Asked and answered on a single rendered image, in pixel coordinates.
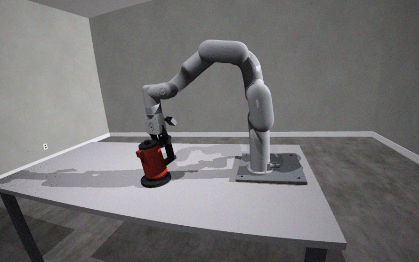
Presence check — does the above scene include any black round disk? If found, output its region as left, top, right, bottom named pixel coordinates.
left=141, top=172, right=171, bottom=188

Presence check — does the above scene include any red kettle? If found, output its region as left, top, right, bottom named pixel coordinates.
left=136, top=135, right=177, bottom=181

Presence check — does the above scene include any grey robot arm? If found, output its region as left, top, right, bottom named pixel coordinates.
left=142, top=40, right=280, bottom=175

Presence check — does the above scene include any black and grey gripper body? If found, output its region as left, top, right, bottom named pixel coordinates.
left=145, top=112, right=166, bottom=135

